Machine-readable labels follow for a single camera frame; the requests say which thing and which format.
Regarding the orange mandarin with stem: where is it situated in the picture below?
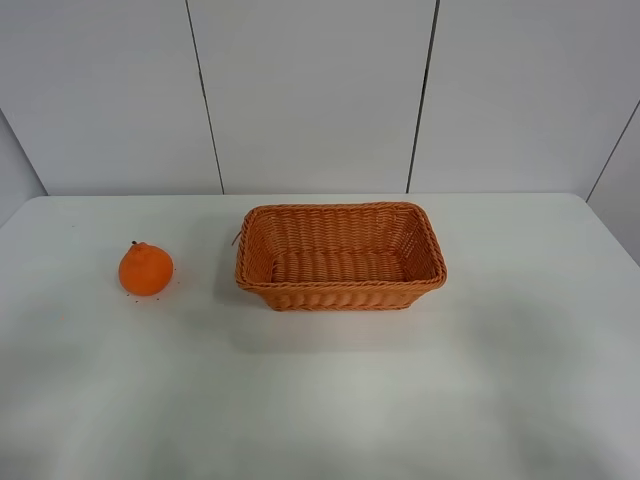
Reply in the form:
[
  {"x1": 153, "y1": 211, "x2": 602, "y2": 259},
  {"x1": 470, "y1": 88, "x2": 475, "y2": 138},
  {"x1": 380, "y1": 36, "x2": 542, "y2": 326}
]
[{"x1": 118, "y1": 241, "x2": 174, "y2": 296}]

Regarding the orange wicker basket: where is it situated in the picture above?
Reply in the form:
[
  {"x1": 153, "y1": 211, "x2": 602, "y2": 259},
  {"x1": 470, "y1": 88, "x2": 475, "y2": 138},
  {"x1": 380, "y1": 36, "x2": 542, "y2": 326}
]
[{"x1": 235, "y1": 202, "x2": 447, "y2": 311}]

